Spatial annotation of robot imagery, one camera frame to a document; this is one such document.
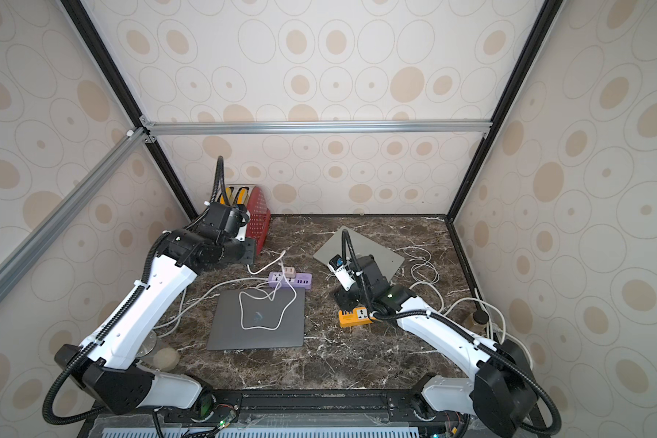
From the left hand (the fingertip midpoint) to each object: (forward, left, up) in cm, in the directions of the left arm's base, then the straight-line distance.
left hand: (256, 246), depth 74 cm
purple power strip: (+5, -9, -26) cm, 28 cm away
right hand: (-6, -22, -13) cm, 26 cm away
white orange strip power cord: (-2, -66, -25) cm, 70 cm away
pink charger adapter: (+6, -6, -21) cm, 23 cm away
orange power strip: (-9, -30, -25) cm, 40 cm away
